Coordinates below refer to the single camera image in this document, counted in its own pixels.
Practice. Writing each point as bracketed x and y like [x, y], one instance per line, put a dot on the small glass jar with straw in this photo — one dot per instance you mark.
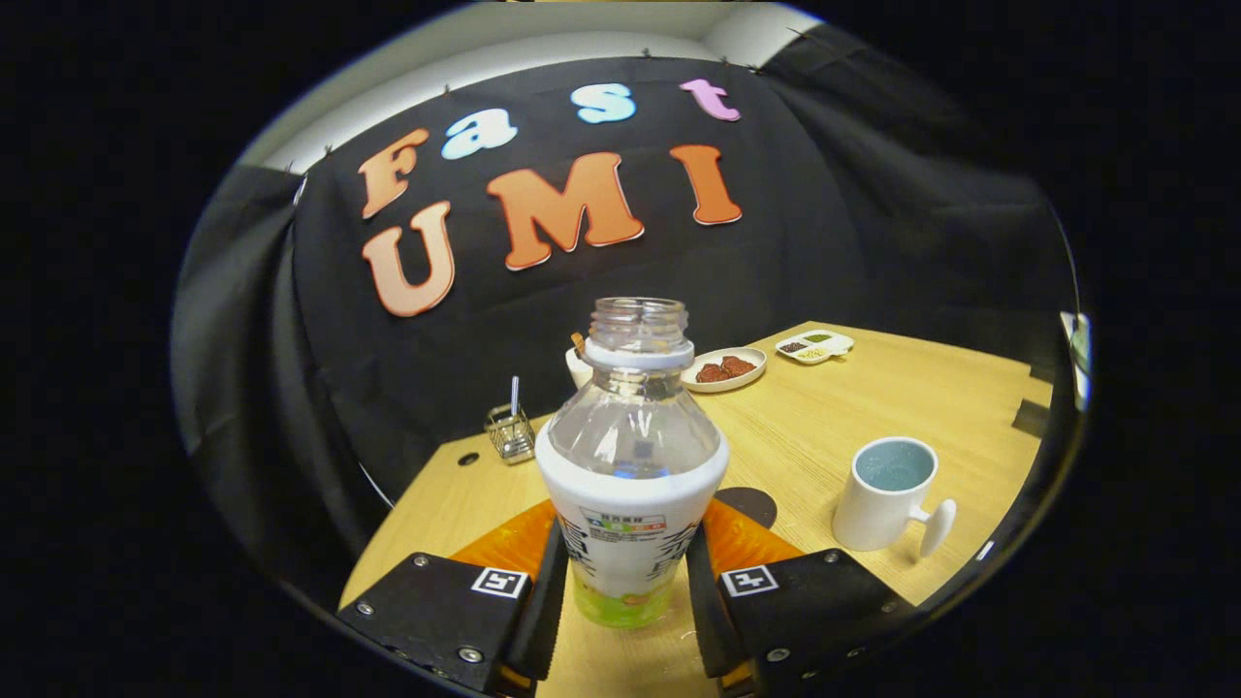
[511, 436]

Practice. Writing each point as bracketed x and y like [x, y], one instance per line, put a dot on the black backdrop cloth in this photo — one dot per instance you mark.
[824, 194]

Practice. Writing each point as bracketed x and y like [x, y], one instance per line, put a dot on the white plate with brown food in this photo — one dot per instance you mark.
[722, 371]

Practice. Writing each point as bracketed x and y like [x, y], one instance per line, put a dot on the white holder with sticks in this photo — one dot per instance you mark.
[578, 370]

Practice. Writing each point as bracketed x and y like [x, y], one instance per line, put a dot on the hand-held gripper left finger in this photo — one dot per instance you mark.
[545, 611]

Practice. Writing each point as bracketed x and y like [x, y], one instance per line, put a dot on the clear bottle with white label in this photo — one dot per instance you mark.
[630, 504]

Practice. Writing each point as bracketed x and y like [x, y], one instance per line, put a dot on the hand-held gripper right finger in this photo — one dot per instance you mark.
[700, 611]

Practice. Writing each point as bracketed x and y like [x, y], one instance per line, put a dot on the wooden table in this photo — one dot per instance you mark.
[824, 407]

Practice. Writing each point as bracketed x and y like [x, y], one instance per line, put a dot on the white cup with blue inside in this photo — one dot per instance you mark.
[873, 514]

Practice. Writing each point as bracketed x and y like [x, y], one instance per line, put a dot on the dark brown round coaster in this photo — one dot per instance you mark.
[751, 504]

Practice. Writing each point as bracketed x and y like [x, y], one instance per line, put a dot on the white divided snack tray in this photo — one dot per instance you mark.
[814, 346]

